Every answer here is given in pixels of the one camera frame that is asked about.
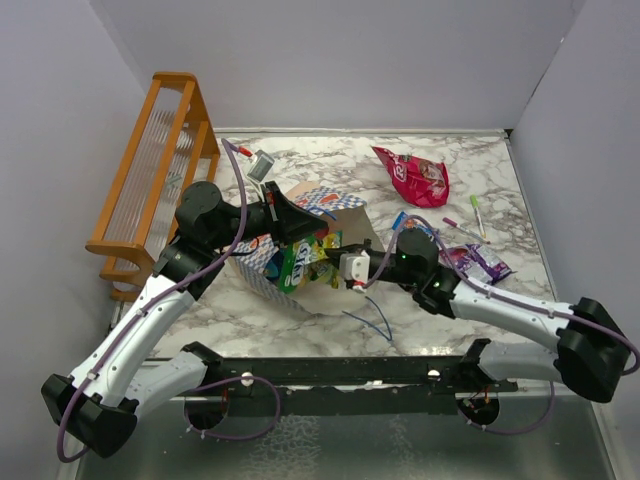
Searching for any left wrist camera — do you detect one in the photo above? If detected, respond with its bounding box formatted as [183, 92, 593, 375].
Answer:
[238, 147, 275, 200]

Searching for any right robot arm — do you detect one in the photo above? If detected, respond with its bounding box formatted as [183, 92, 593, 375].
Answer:
[326, 229, 632, 403]

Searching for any blue checkered paper bag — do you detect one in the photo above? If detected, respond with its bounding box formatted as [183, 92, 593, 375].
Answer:
[228, 182, 393, 341]

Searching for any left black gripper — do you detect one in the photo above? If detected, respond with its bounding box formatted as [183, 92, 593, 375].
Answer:
[210, 181, 329, 250]

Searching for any green cap marker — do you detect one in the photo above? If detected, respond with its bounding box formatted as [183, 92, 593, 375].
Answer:
[470, 194, 487, 240]

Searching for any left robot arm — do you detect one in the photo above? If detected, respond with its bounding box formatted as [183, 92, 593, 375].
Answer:
[41, 181, 328, 463]

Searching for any blue m&m's packet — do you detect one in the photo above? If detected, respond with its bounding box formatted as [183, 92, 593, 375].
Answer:
[392, 211, 439, 244]

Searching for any blue snack packet in bag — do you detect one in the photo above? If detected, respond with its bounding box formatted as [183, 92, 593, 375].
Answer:
[263, 254, 283, 283]

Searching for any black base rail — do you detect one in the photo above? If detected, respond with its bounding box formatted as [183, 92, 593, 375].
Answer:
[184, 342, 517, 417]

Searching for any red crisps bag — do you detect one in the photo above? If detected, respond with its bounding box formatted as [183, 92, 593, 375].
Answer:
[372, 146, 450, 208]

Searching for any wooden dish rack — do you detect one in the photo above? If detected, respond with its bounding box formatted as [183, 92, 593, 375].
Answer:
[85, 72, 220, 302]

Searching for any yellow green snack packet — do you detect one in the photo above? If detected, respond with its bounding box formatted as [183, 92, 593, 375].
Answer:
[276, 231, 342, 294]

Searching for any large purple snack bag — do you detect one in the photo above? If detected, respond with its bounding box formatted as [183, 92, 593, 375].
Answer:
[439, 244, 513, 285]

